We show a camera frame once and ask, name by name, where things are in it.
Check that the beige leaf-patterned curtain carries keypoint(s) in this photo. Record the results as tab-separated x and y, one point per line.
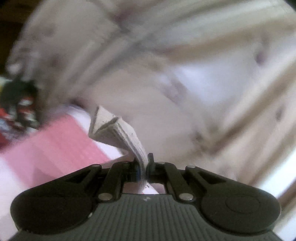
209	83

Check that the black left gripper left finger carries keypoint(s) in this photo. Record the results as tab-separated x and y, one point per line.
66	202

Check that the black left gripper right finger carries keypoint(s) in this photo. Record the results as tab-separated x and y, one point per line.
223	203

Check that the beige knitted small garment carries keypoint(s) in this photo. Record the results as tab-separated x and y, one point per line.
112	130

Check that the dark cluttered objects pile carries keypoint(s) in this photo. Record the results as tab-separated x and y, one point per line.
18	109

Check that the pink checkered bed sheet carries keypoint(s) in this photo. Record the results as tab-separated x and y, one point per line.
59	148

